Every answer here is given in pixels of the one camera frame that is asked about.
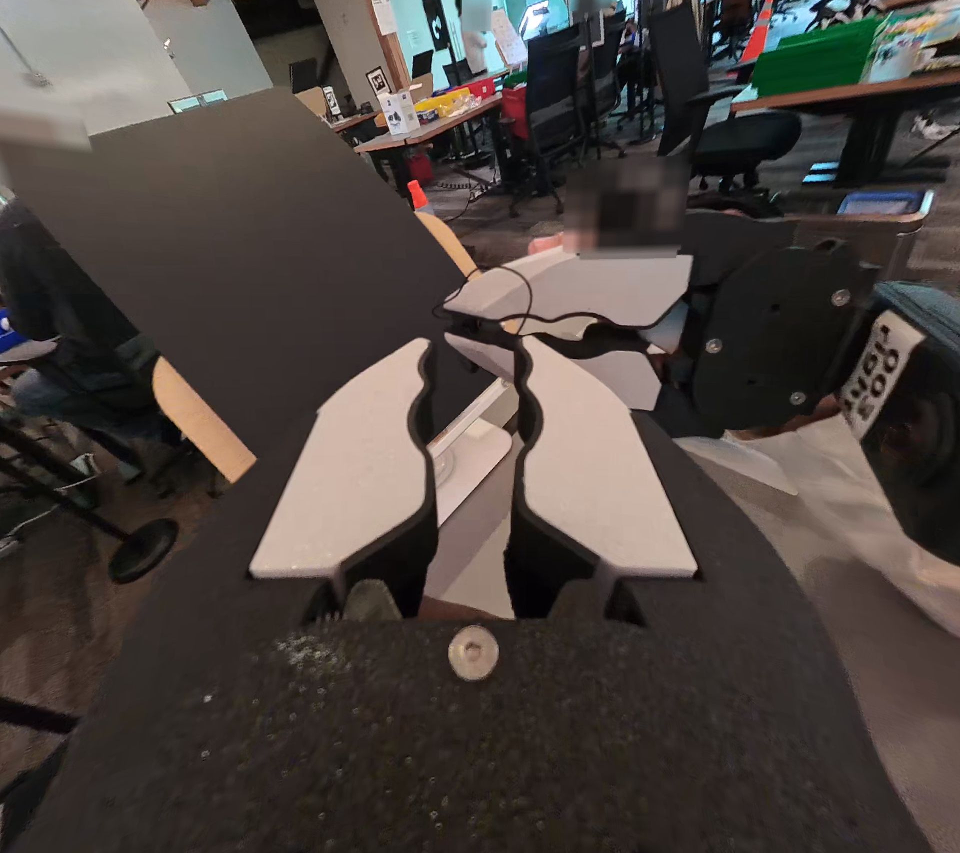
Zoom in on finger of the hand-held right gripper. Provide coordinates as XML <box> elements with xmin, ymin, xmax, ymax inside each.
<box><xmin>442</xmin><ymin>253</ymin><xmax>695</xmax><ymax>331</ymax></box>
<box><xmin>442</xmin><ymin>331</ymin><xmax>666</xmax><ymax>413</ymax></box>

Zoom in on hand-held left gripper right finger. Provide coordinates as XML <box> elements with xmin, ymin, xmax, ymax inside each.
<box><xmin>502</xmin><ymin>335</ymin><xmax>700</xmax><ymax>618</ymax></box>

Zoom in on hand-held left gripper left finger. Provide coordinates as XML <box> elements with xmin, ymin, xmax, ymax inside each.
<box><xmin>247</xmin><ymin>337</ymin><xmax>440</xmax><ymax>618</ymax></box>

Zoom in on black cord loop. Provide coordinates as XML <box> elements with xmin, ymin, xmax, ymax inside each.
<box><xmin>433</xmin><ymin>265</ymin><xmax>601</xmax><ymax>338</ymax></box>

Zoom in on person's right forearm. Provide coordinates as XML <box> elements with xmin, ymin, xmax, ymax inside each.
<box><xmin>675</xmin><ymin>410</ymin><xmax>960</xmax><ymax>637</ymax></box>

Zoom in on grey desk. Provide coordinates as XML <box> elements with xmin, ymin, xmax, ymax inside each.
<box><xmin>420</xmin><ymin>418</ymin><xmax>960</xmax><ymax>853</ymax></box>

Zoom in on white flat device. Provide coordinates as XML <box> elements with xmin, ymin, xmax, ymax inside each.
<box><xmin>426</xmin><ymin>380</ymin><xmax>516</xmax><ymax>526</ymax></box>

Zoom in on blue recycling bin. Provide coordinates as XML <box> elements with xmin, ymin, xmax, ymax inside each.
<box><xmin>836</xmin><ymin>189</ymin><xmax>936</xmax><ymax>218</ymax></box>

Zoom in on black office chair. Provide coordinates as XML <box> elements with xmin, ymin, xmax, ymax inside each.
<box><xmin>648</xmin><ymin>0</ymin><xmax>804</xmax><ymax>196</ymax></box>
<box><xmin>525</xmin><ymin>24</ymin><xmax>630</xmax><ymax>218</ymax></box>

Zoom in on black stand with round base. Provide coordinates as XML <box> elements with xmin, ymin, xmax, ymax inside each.
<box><xmin>0</xmin><ymin>410</ymin><xmax>181</xmax><ymax>586</ymax></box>

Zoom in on wooden table with clutter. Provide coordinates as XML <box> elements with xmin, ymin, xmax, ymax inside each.
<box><xmin>352</xmin><ymin>91</ymin><xmax>505</xmax><ymax>158</ymax></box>

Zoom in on yellow bins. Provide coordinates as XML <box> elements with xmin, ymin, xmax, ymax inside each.
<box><xmin>414</xmin><ymin>88</ymin><xmax>475</xmax><ymax>124</ymax></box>

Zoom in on white printed carton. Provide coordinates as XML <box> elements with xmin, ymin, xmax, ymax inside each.
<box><xmin>377</xmin><ymin>88</ymin><xmax>423</xmax><ymax>136</ymax></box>

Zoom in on green bins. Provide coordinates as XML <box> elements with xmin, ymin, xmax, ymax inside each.
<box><xmin>750</xmin><ymin>15</ymin><xmax>888</xmax><ymax>98</ymax></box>

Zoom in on black board with wooden rim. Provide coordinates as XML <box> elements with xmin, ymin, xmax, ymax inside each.
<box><xmin>0</xmin><ymin>86</ymin><xmax>498</xmax><ymax>487</ymax></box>

